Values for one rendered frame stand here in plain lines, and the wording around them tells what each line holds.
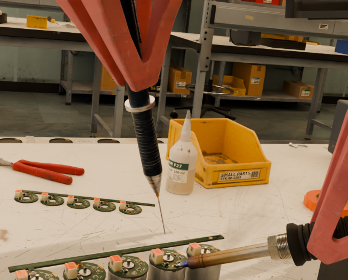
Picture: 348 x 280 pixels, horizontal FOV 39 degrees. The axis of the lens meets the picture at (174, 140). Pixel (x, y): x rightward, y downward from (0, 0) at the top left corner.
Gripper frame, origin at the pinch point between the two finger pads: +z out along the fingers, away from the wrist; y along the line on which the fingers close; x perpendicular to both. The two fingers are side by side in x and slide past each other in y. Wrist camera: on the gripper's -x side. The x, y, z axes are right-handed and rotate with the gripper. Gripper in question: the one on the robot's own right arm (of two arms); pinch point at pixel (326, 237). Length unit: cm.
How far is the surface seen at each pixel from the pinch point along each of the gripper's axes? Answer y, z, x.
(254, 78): -461, 74, -25
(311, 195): -32.3, 7.9, 4.4
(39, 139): -38, 29, -30
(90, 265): 2.3, 10.0, -9.5
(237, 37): -274, 29, -41
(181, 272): -0.2, 7.9, -4.9
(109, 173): -28.7, 20.9, -16.9
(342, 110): -55, 0, 4
